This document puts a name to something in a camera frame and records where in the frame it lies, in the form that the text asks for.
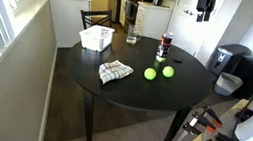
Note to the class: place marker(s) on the green tennis ball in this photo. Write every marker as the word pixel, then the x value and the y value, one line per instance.
pixel 150 73
pixel 168 71

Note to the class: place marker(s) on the plaid checkered dish cloth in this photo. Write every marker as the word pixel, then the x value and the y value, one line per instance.
pixel 113 71

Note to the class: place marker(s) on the black round dining table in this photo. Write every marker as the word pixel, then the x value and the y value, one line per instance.
pixel 137 89

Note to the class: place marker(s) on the clear glass mug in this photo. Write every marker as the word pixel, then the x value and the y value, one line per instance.
pixel 132 35

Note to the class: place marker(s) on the white plastic basket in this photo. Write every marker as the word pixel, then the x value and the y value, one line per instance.
pixel 96 38

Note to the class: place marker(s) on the dark can with red band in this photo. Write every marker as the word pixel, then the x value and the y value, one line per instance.
pixel 164 47

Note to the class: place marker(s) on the black round can lid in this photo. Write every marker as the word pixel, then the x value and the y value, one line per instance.
pixel 177 59

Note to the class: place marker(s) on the white drawer cabinet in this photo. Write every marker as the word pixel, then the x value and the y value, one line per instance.
pixel 152 20

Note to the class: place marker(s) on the black kitchen stove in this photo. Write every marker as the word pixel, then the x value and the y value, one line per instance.
pixel 131 10

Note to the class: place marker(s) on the black wooden chair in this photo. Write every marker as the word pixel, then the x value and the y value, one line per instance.
pixel 96 17

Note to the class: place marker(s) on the white door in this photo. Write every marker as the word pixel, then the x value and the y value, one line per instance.
pixel 187 25

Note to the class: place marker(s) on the white kitchen counter cabinet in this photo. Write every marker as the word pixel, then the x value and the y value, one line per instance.
pixel 65 17

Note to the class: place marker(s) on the black silver bar clamp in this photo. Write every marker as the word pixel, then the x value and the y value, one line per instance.
pixel 190 130

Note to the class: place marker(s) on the black orange bar clamp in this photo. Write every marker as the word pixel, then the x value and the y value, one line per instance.
pixel 204 122
pixel 212 114

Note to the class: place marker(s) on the black kitchen trash can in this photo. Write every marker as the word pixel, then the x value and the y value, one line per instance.
pixel 227 58

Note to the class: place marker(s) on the small white waste bin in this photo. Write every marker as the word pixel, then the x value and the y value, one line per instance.
pixel 228 84

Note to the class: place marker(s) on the black items hung on door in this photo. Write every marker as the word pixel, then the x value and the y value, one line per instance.
pixel 206 5

